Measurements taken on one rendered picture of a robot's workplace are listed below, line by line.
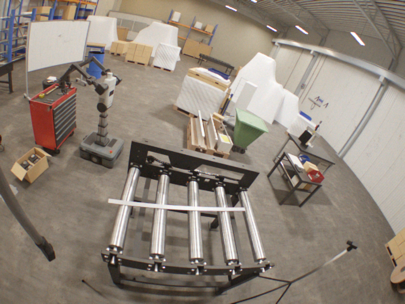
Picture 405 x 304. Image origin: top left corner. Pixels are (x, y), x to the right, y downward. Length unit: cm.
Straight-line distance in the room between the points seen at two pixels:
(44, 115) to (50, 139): 41
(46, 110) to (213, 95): 378
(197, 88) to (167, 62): 486
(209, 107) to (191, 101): 53
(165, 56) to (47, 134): 748
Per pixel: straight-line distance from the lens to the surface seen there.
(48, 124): 292
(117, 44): 1107
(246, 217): 185
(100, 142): 300
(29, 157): 317
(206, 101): 487
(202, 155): 172
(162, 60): 952
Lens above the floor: 213
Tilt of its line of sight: 33 degrees down
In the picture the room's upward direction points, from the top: 25 degrees clockwise
